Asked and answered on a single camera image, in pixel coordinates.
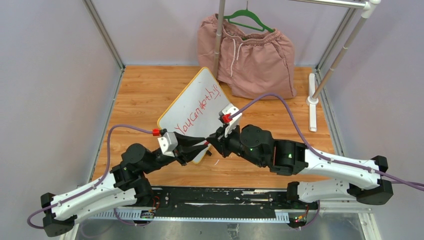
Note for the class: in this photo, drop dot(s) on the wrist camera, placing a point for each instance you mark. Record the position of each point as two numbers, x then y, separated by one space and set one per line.
168 143
230 117

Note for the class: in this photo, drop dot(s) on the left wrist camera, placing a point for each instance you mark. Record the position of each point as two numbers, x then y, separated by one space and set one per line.
168 143

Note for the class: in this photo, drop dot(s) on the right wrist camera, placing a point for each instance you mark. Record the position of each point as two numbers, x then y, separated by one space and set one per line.
230 117

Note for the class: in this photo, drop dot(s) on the green clothes hanger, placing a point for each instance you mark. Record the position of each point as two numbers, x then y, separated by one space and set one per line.
250 18

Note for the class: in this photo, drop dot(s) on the clothes rack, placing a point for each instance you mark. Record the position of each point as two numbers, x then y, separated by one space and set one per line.
366 6

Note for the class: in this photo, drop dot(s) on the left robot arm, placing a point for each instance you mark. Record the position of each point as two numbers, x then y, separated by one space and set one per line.
125 184

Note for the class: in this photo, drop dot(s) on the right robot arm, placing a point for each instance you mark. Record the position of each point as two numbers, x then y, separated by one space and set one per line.
348 178

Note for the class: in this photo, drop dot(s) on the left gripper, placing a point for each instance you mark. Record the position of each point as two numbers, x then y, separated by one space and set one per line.
182 153

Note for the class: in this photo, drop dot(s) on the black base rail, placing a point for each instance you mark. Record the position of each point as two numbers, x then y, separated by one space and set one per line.
223 204

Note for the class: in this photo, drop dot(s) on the yellow framed whiteboard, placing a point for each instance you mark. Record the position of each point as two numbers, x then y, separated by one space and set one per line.
195 111

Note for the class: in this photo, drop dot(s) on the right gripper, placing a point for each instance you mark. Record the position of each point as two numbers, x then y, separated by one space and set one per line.
220 142

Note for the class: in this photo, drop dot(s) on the pink shorts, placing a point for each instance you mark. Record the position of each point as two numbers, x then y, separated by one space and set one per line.
253 64

